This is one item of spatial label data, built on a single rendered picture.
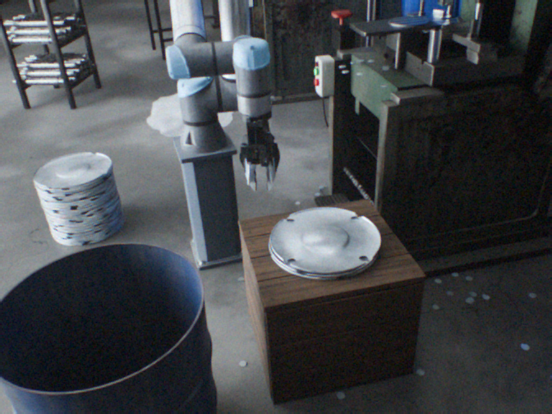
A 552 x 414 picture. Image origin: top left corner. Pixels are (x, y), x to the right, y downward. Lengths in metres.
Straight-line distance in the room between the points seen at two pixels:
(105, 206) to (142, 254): 0.89
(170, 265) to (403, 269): 0.56
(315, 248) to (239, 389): 0.45
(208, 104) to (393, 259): 0.74
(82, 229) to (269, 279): 1.04
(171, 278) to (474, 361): 0.88
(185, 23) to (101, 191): 0.99
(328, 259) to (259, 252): 0.19
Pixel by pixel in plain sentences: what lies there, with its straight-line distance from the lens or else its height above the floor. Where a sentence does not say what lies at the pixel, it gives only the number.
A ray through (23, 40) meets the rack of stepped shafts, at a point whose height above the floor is 0.43.
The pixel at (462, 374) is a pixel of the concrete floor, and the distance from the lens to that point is 1.57.
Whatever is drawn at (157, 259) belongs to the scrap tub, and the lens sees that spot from 1.23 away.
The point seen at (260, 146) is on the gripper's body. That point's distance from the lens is 1.15.
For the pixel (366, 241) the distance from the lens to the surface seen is 1.36.
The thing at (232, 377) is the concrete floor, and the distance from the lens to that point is 1.52.
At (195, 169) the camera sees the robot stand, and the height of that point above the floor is 0.40.
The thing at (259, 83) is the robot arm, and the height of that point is 0.81.
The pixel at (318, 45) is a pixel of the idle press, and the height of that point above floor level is 0.32.
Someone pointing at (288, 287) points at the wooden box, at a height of 0.35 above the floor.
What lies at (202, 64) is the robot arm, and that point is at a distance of 1.20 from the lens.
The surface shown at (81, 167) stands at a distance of 2.15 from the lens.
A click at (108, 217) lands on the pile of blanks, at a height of 0.08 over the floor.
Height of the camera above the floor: 1.16
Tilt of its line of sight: 32 degrees down
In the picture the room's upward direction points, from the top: 3 degrees counter-clockwise
